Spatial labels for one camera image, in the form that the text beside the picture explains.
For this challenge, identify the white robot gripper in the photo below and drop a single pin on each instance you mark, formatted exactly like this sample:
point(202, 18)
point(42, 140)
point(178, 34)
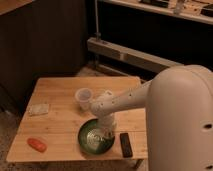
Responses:
point(107, 126)

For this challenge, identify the green ceramic bowl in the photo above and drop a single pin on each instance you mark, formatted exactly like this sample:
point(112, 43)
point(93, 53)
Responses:
point(91, 140)

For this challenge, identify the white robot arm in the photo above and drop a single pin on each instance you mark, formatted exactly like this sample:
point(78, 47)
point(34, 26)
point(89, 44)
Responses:
point(105, 106)

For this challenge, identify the black rectangular remote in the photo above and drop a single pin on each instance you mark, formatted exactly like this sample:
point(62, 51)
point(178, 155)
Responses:
point(125, 145)

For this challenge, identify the clear plastic cup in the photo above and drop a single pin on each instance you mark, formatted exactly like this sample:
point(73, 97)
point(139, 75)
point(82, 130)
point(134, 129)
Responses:
point(83, 96)

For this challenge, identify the orange carrot toy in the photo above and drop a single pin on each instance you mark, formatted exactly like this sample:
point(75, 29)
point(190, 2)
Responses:
point(36, 145)

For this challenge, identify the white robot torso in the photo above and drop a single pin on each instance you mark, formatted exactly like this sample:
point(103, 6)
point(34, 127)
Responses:
point(179, 118)

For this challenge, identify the metal pole stand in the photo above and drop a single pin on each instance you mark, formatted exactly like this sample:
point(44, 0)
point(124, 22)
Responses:
point(98, 34)

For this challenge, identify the wooden shelf with items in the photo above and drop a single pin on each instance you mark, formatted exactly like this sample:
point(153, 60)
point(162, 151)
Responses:
point(184, 9)

